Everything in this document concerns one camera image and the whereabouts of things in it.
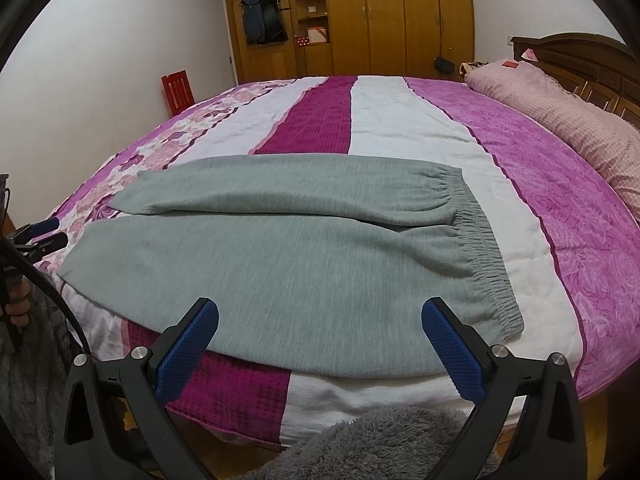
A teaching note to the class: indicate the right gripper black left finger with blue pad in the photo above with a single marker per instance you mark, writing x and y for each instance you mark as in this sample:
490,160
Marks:
113,421

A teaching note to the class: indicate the red stool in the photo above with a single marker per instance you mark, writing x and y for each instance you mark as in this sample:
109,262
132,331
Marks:
178,92

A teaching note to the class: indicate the grey sweatpants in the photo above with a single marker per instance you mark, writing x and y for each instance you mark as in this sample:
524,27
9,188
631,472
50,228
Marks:
318,263

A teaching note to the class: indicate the red white box on shelf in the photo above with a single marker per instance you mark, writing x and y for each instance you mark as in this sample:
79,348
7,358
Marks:
313,36

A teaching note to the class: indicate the black bag by wardrobe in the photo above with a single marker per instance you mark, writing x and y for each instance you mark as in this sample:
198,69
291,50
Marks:
444,66

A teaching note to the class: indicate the wooden wardrobe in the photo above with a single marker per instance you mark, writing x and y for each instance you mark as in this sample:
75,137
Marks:
366,37

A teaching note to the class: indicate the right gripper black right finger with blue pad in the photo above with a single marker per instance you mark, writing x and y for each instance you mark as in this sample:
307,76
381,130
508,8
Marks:
549,440

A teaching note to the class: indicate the person's left hand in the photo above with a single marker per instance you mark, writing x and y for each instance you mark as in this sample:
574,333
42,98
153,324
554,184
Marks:
18,304

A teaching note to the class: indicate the pink purple striped bedspread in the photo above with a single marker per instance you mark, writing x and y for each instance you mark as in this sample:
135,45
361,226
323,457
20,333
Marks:
569,243

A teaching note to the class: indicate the pink checked pillow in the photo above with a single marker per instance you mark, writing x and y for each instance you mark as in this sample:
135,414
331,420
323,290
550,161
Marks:
608,143

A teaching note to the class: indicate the grey fluffy sleeve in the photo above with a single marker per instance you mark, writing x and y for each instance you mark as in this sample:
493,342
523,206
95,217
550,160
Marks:
397,442

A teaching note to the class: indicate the dark wooden headboard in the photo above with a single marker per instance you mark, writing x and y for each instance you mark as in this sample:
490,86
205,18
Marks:
600,70

